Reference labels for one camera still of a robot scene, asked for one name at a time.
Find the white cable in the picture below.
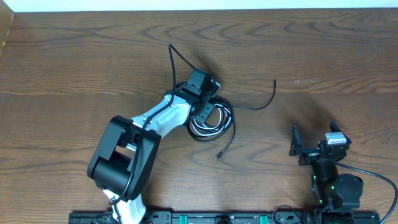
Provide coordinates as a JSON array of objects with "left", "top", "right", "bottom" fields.
[{"left": 192, "top": 103, "right": 233, "bottom": 135}]

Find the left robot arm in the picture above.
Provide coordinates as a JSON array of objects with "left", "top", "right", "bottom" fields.
[{"left": 87, "top": 69, "right": 221, "bottom": 223}]

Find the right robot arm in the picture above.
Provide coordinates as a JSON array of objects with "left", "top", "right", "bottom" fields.
[{"left": 289, "top": 121, "right": 364, "bottom": 223}]

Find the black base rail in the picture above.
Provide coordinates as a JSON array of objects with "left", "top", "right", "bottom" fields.
[{"left": 67, "top": 211, "right": 380, "bottom": 224}]

